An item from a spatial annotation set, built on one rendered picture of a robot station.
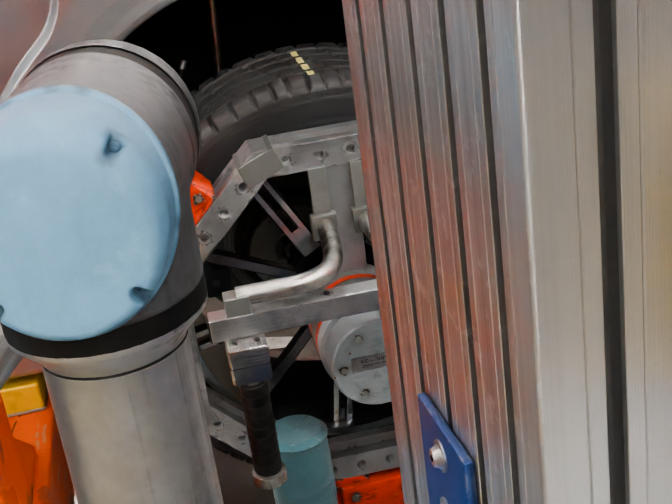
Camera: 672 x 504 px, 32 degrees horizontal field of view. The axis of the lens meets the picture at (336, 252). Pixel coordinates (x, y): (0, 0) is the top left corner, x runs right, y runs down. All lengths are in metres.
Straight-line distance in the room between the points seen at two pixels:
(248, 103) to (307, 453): 0.49
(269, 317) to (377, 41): 0.87
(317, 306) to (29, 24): 0.61
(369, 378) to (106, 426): 0.91
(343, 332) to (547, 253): 1.09
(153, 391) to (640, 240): 0.31
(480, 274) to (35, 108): 0.24
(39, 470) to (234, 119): 0.60
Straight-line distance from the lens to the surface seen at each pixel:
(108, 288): 0.59
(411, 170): 0.57
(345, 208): 1.60
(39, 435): 1.88
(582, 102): 0.43
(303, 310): 1.43
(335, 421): 1.87
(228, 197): 1.57
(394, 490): 1.82
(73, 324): 0.60
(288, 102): 1.62
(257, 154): 1.55
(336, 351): 1.52
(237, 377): 1.43
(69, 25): 1.72
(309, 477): 1.63
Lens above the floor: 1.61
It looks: 24 degrees down
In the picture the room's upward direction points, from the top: 8 degrees counter-clockwise
